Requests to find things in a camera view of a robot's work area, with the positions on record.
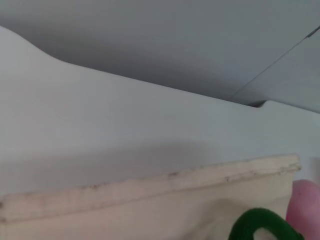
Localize cream canvas handbag green handles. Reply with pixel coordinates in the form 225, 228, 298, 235
0, 153, 305, 240

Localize pink toy peach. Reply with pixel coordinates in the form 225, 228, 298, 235
285, 178, 320, 240

